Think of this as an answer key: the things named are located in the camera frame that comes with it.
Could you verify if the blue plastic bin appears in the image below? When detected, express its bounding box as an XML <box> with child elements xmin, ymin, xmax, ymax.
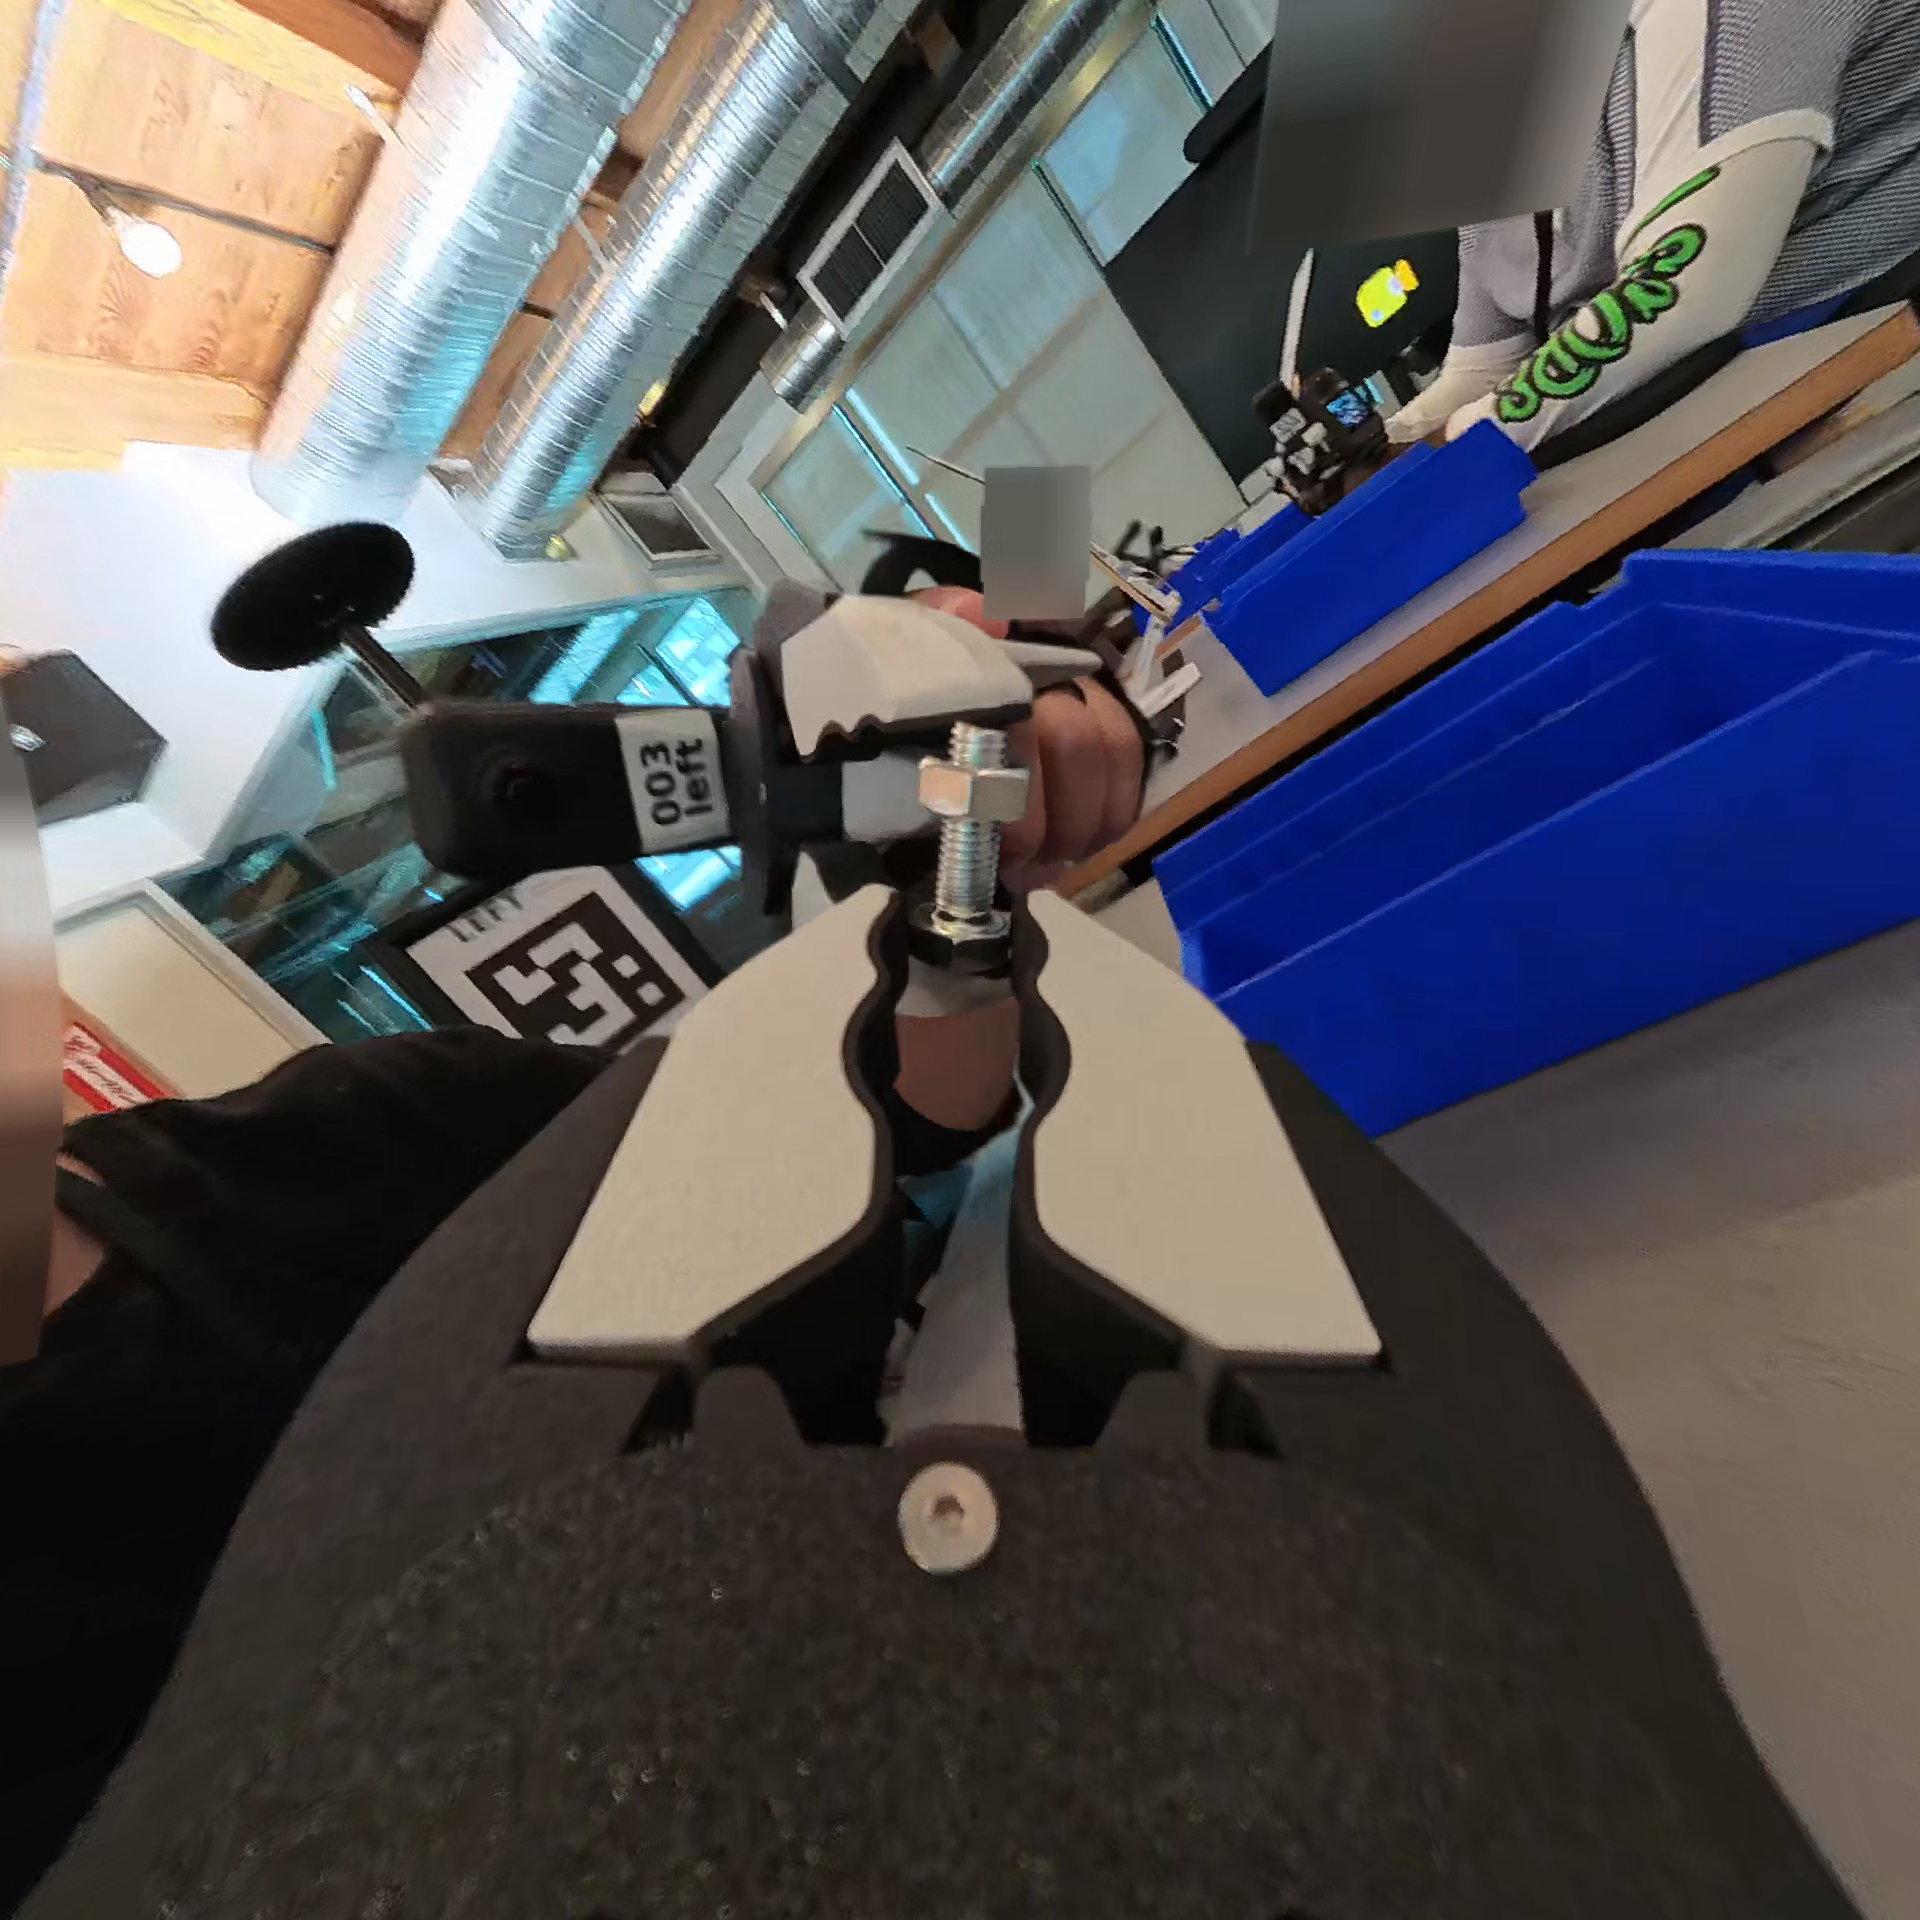
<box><xmin>1200</xmin><ymin>421</ymin><xmax>1539</xmax><ymax>700</ymax></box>
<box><xmin>1152</xmin><ymin>546</ymin><xmax>1920</xmax><ymax>1139</ymax></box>
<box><xmin>1162</xmin><ymin>502</ymin><xmax>1307</xmax><ymax>602</ymax></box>

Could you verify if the black white marker board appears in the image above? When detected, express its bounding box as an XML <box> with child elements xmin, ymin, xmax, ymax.
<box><xmin>406</xmin><ymin>862</ymin><xmax>722</xmax><ymax>1052</ymax></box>

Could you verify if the black floor lamp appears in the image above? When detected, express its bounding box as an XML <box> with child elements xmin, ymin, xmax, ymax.
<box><xmin>211</xmin><ymin>521</ymin><xmax>454</xmax><ymax>713</ymax></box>

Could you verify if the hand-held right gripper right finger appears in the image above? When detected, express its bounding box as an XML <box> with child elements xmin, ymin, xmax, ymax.
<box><xmin>1006</xmin><ymin>886</ymin><xmax>1383</xmax><ymax>1450</ymax></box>

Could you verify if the silver ventilation duct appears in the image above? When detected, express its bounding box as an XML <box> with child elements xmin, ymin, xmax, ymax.
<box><xmin>247</xmin><ymin>0</ymin><xmax>648</xmax><ymax>511</ymax></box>
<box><xmin>472</xmin><ymin>0</ymin><xmax>903</xmax><ymax>559</ymax></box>
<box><xmin>767</xmin><ymin>0</ymin><xmax>1186</xmax><ymax>407</ymax></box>

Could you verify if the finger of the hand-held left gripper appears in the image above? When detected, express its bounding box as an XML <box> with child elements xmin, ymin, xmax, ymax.
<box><xmin>791</xmin><ymin>754</ymin><xmax>928</xmax><ymax>927</ymax></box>
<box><xmin>778</xmin><ymin>593</ymin><xmax>1107</xmax><ymax>761</ymax></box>

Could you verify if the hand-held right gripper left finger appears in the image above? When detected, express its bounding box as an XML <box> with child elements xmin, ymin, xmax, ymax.
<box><xmin>529</xmin><ymin>886</ymin><xmax>913</xmax><ymax>1450</ymax></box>

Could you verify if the silver hex bolt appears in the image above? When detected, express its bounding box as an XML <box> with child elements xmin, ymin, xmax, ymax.
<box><xmin>907</xmin><ymin>722</ymin><xmax>1030</xmax><ymax>973</ymax></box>

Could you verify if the person's left hand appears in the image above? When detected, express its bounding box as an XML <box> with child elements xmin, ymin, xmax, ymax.
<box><xmin>997</xmin><ymin>689</ymin><xmax>1155</xmax><ymax>893</ymax></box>

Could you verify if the white framed ceiling vent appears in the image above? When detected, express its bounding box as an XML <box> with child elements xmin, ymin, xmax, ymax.
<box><xmin>791</xmin><ymin>141</ymin><xmax>951</xmax><ymax>330</ymax></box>

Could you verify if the large black screen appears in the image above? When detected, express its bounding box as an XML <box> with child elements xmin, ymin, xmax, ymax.
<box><xmin>1107</xmin><ymin>113</ymin><xmax>1307</xmax><ymax>495</ymax></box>

